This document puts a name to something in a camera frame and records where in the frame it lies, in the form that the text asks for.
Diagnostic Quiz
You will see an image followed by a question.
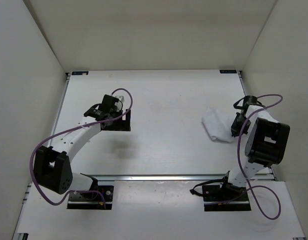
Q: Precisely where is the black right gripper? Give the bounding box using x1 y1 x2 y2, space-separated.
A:
230 112 250 137

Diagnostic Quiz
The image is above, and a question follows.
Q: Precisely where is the white fabric skirt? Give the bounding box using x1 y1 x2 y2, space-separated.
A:
202 106 234 143

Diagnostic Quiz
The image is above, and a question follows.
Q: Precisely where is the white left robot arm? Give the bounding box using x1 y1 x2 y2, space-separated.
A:
33 94 131 199

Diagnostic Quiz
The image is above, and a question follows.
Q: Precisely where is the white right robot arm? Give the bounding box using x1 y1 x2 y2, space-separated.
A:
218 95 290 200

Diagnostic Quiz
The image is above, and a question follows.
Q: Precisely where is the right teal corner label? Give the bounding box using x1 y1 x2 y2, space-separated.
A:
219 69 237 74

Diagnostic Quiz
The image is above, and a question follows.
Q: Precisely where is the teal corner label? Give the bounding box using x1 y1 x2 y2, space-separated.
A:
219 69 237 74
71 71 89 76

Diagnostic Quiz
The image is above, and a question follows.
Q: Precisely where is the left teal corner label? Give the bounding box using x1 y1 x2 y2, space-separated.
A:
71 71 89 76

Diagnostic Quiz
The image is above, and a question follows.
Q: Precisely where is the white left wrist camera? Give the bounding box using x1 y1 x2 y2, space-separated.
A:
115 95 125 105

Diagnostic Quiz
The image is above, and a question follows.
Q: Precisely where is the aluminium table edge rail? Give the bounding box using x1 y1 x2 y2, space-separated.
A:
93 174 276 183

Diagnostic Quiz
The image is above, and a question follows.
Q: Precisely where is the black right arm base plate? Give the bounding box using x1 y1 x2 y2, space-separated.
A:
202 185 251 212

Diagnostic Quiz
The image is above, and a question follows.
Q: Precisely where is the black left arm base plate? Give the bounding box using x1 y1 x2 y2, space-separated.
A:
67 183 114 211

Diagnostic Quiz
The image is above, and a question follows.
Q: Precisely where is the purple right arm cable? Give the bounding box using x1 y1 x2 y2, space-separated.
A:
203 93 284 220

